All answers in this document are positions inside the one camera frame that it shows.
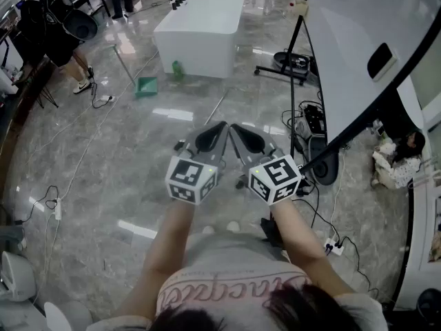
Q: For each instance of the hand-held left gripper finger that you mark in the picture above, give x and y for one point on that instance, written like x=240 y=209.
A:
x=224 y=147
x=206 y=138

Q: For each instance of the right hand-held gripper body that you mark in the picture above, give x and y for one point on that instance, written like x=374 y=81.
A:
x=275 y=181

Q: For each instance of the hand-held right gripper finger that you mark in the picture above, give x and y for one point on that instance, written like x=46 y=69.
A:
x=251 y=140
x=234 y=143

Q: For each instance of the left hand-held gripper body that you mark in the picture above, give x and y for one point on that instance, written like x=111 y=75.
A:
x=191 y=179

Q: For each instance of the person's left forearm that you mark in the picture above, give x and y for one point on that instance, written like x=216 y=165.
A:
x=169 y=247

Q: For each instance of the person's right forearm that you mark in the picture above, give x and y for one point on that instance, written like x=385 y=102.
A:
x=299 y=247

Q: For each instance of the black wheeled stand base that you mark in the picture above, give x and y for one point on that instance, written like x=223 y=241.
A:
x=275 y=72

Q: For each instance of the thin black pole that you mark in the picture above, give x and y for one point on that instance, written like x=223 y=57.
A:
x=293 y=116

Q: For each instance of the black metal rack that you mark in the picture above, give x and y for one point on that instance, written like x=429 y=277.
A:
x=272 y=233

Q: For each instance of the grey oval pod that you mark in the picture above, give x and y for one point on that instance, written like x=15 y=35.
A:
x=318 y=147
x=303 y=129

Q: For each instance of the person's left white shoe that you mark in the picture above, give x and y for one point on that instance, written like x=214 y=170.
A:
x=208 y=230

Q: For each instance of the black power box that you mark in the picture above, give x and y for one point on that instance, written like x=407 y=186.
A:
x=314 y=117

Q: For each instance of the green plastic bottle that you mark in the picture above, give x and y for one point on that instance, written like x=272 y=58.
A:
x=177 y=71

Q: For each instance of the person's grey printed shirt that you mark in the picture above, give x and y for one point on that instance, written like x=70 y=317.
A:
x=224 y=253

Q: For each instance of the black oval tub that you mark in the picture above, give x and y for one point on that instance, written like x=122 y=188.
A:
x=280 y=59

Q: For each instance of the white power strip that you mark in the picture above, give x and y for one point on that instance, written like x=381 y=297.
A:
x=58 y=209
x=334 y=247
x=105 y=99

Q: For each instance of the grey hand-held gripper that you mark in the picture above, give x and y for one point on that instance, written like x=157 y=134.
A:
x=299 y=61

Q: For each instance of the white rounded island table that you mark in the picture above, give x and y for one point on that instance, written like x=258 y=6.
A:
x=203 y=29

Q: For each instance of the small green item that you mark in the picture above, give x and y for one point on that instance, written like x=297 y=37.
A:
x=384 y=136

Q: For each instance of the large white curved panel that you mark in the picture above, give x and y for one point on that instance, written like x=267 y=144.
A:
x=344 y=47

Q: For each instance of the white desk with black trim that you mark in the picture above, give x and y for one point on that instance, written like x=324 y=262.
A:
x=418 y=253

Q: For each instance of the dark oval shell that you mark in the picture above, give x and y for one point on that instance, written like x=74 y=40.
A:
x=81 y=26

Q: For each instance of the brown curved wooden counter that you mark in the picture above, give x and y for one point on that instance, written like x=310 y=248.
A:
x=20 y=116

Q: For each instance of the white round stool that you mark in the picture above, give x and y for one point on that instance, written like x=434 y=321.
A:
x=65 y=317

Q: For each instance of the dark grey floor machine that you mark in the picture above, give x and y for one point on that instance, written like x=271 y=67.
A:
x=12 y=236

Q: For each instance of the black round bin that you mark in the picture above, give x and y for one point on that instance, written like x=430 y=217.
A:
x=430 y=305

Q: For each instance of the white rounded appliance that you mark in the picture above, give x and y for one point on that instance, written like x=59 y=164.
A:
x=17 y=278

